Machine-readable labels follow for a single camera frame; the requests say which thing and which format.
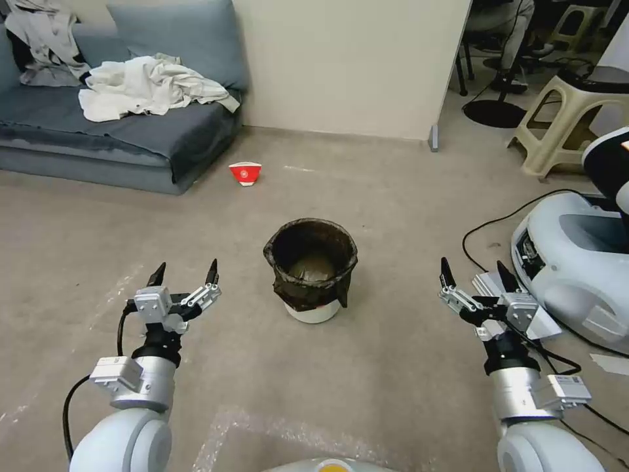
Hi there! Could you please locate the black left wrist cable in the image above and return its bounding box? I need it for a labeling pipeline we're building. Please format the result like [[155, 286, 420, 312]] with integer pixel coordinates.
[[115, 300, 138, 358]]

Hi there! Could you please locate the black object on stool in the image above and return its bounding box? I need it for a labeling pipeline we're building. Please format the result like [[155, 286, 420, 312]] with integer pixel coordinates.
[[558, 62, 629, 95]]

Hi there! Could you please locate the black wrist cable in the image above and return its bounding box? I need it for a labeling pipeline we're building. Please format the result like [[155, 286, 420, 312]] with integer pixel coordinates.
[[115, 300, 138, 358], [506, 318, 629, 446]]

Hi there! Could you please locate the blue-grey sofa cushion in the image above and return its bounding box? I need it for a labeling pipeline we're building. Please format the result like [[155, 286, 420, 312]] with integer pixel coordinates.
[[105, 0, 250, 92]]

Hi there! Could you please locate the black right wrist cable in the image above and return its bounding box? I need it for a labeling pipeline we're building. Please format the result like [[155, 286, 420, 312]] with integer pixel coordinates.
[[506, 318, 629, 446]]

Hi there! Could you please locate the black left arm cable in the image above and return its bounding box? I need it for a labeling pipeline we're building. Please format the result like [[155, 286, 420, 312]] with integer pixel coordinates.
[[61, 374, 94, 464]]

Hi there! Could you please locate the black floor cable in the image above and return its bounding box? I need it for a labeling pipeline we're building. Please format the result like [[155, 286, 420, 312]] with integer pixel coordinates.
[[461, 193, 559, 287]]

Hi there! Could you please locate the white trash can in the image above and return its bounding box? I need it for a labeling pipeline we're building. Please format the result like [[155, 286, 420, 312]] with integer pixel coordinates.
[[284, 298, 341, 325]]

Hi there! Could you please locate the grey crumpled garment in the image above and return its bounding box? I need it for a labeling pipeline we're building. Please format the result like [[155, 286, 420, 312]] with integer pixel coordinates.
[[3, 0, 92, 89]]

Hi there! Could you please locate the white flat panel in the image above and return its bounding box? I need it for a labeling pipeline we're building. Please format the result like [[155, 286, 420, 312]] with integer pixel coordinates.
[[471, 270, 564, 342]]

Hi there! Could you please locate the white crumpled garment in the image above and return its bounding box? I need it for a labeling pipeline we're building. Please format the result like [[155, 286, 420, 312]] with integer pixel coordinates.
[[78, 54, 242, 123]]

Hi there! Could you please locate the white robot front shell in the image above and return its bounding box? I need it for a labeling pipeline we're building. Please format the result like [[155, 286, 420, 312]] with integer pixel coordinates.
[[267, 457, 390, 472]]

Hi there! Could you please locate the blue-grey sofa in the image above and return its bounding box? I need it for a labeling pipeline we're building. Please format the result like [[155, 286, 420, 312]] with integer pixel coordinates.
[[0, 0, 250, 197]]

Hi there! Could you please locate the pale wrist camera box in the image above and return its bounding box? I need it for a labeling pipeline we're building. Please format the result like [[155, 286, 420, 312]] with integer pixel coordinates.
[[133, 286, 174, 325], [499, 290, 539, 341]]

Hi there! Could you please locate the red paper cup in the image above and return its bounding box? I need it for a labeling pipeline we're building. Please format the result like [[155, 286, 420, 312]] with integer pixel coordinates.
[[228, 160, 263, 189]]

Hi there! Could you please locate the person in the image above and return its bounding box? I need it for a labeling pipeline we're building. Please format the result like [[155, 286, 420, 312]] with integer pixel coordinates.
[[465, 0, 557, 71]]

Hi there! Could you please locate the pale floor tape strip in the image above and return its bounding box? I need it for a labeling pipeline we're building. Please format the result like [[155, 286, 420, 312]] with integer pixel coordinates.
[[589, 353, 629, 378]]

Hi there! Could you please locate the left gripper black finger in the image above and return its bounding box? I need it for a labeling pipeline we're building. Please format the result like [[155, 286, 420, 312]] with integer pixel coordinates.
[[146, 261, 168, 289], [182, 258, 223, 313]]

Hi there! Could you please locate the beige plastic stool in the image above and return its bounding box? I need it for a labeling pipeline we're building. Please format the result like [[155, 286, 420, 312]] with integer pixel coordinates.
[[506, 73, 629, 184], [548, 3, 608, 56]]

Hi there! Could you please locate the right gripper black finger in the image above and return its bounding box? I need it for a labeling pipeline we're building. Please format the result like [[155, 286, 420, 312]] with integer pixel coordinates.
[[437, 256, 486, 323], [496, 260, 522, 296]]

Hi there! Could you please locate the black round stand base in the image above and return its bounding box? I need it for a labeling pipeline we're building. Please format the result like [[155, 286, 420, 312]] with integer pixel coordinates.
[[463, 100, 528, 130]]

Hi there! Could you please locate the black trash bag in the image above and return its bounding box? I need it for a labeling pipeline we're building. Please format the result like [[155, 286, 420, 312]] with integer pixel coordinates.
[[263, 218, 360, 313]]

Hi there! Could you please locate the white wheeled robot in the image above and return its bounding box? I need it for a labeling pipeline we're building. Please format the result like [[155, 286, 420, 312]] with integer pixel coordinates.
[[510, 127, 629, 356]]

